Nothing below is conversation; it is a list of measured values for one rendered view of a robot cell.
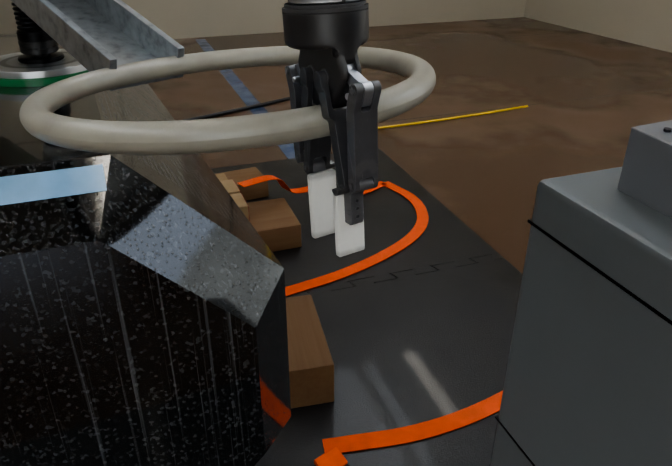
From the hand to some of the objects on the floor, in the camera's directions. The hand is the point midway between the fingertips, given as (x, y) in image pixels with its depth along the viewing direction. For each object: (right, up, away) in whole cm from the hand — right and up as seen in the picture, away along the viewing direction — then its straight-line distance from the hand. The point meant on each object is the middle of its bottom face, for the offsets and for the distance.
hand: (336, 214), depth 59 cm
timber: (-10, -40, +99) cm, 107 cm away
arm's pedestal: (+50, -72, +39) cm, 96 cm away
